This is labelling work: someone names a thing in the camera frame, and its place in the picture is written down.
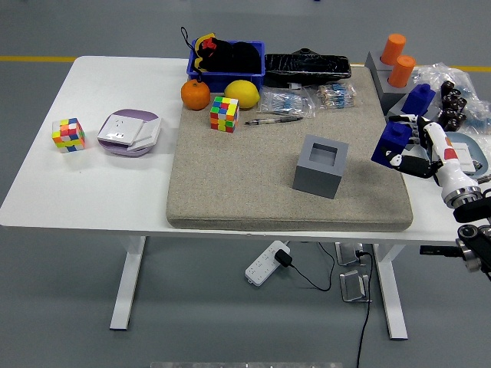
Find blue square seal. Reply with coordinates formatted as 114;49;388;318
402;83;437;118
371;121;414;166

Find grey round-hole seal holder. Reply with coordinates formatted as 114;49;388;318
364;51;396;74
374;68;415;115

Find blue plastic bin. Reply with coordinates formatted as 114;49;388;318
186;39;266;95

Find grey-brown mat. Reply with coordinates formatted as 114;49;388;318
165;64;414;233

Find black lanyard strap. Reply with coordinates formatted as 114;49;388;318
180;25;197;51

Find orange cylinder seal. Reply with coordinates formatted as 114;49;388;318
387;54;417;87
380;33;407;65

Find metal floor bracket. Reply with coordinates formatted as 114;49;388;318
339;269;372;304
334;241;367;267

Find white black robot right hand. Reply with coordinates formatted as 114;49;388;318
384;113;480;200

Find white switch panel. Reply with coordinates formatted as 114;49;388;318
450;141;476;173
126;117;162;151

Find black adapter cord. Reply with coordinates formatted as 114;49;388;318
289;241;335;291

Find white power strip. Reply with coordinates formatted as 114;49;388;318
244;240;292;287

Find clear bag of resistors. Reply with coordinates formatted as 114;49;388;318
260;86;318;119
305;82;358;110

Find grey square-hole seal holder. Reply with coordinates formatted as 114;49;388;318
387;91;442;124
292;133;350;199

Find black film-wrapped long object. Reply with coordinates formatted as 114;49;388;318
263;48;352;88

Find colourful puzzle cube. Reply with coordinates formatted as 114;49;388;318
51;117;86;154
209;95;241;134

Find orange fruit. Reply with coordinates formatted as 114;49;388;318
180;79;212;111

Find black plug adapter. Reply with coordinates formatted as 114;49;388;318
274;248;293;268

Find light blue tray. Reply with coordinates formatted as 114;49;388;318
444;132;489;179

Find pile of dark brown caps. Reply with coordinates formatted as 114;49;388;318
434;80;468;132

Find black floor cable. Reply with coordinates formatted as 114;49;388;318
354;249;375;368

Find black table control panel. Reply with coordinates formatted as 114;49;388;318
419;245;462;257

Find yellow lemon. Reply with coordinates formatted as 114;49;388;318
223;79;261;110

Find white table leg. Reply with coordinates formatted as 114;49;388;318
109;234;147;331
372;241;409;340

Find yellow red toy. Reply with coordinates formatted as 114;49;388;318
193;33;218;72

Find black clear pen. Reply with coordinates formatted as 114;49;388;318
244;115;304;127

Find purple plate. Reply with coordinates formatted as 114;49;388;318
97;108;162;158

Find crumpled clear plastic bags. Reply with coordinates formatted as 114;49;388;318
412;61;491;135

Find white wall socket panel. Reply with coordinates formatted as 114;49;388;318
97;113;143;146

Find black cloth bundle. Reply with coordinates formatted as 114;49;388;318
201;38;262;74

